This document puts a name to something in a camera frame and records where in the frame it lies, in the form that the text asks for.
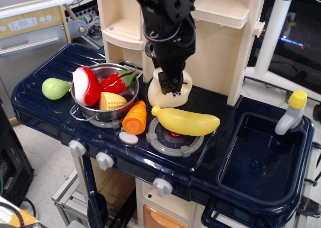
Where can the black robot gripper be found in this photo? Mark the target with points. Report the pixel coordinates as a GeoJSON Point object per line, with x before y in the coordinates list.
{"type": "Point", "coordinates": [170, 53]}

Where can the cream toy detergent bottle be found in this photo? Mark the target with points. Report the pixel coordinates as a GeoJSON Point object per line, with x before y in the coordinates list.
{"type": "Point", "coordinates": [156, 97]}

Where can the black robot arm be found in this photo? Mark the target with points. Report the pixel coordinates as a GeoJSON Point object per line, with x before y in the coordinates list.
{"type": "Point", "coordinates": [163, 29]}

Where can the dark blue toy sink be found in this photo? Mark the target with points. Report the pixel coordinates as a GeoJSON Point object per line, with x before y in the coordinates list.
{"type": "Point", "coordinates": [260, 165]}

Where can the yellow toy banana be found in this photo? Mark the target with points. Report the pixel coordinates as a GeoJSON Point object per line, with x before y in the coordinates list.
{"type": "Point", "coordinates": [185, 122]}

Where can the orange toy carrot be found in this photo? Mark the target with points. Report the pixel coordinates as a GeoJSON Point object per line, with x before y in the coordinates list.
{"type": "Point", "coordinates": [135, 120]}

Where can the red toy chili pepper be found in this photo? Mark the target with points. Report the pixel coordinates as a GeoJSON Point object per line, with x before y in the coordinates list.
{"type": "Point", "coordinates": [118, 82]}

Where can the grey toy stove burner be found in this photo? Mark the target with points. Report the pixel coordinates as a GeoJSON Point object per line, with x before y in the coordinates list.
{"type": "Point", "coordinates": [170, 143]}

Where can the yellow toy corn piece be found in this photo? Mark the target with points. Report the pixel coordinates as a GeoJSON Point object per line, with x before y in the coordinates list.
{"type": "Point", "coordinates": [110, 101]}

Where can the white oval stove button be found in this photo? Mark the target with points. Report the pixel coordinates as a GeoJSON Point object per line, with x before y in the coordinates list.
{"type": "Point", "coordinates": [128, 138]}

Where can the cream toy kitchen shelf unit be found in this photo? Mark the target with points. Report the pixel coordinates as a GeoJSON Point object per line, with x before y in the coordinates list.
{"type": "Point", "coordinates": [225, 32]}

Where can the red white toy radish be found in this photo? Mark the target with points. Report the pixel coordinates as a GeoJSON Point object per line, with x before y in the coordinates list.
{"type": "Point", "coordinates": [86, 86]}

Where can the dark blue toy kitchen counter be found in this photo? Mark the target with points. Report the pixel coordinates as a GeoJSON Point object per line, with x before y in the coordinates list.
{"type": "Point", "coordinates": [193, 178]}

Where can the steel toy pot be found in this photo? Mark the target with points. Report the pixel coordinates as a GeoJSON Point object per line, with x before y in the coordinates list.
{"type": "Point", "coordinates": [87, 113]}

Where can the grey middle stove knob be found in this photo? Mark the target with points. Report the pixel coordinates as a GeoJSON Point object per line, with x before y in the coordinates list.
{"type": "Point", "coordinates": [104, 160]}

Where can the grey stove knob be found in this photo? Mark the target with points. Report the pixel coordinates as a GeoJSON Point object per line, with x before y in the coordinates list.
{"type": "Point", "coordinates": [77, 149]}
{"type": "Point", "coordinates": [162, 187]}
{"type": "Point", "coordinates": [104, 160]}

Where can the grey right stove knob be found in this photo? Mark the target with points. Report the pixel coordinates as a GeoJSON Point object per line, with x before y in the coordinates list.
{"type": "Point", "coordinates": [162, 187]}

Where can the grey left stove knob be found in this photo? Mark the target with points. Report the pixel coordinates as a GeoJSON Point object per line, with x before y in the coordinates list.
{"type": "Point", "coordinates": [77, 149]}

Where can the white stand pole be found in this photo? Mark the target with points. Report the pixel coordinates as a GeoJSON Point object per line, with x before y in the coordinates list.
{"type": "Point", "coordinates": [260, 72]}

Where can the green toy pear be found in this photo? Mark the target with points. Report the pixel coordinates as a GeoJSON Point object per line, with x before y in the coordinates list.
{"type": "Point", "coordinates": [54, 88]}

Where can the grey yellow toy faucet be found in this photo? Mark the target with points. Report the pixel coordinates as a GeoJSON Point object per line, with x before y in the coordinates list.
{"type": "Point", "coordinates": [293, 114]}

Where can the orange toy oven drawer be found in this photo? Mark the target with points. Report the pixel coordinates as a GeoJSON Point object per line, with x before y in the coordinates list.
{"type": "Point", "coordinates": [155, 219]}

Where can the wooden toy dishwasher cabinet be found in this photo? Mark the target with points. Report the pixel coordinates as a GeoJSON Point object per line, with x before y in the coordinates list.
{"type": "Point", "coordinates": [31, 32]}

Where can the black computer case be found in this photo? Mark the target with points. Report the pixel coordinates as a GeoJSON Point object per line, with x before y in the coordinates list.
{"type": "Point", "coordinates": [16, 170]}

